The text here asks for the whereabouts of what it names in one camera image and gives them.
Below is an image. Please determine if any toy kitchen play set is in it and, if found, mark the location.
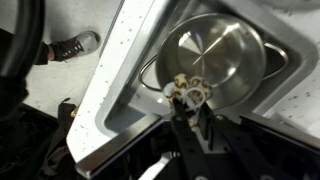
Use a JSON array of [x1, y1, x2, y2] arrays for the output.
[[67, 0, 318, 180]]

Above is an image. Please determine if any grey toy sink basin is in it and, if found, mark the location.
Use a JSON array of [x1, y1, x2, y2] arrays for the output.
[[95, 0, 318, 135]]

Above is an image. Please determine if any small tan toy object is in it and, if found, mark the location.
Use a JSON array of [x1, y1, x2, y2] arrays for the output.
[[162, 73, 213, 128]]

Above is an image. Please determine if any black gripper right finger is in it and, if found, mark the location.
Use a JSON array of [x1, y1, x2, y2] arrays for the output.
[[199, 103, 287, 180]]

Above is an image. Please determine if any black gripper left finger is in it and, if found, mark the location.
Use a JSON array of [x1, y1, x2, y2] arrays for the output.
[[171, 99, 212, 180]]

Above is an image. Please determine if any grey and black sneaker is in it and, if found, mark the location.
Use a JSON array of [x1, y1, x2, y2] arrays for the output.
[[49, 31, 100, 62]]

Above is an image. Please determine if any steel pot in sink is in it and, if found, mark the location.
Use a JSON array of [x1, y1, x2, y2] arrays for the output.
[[148, 13, 289, 110]]

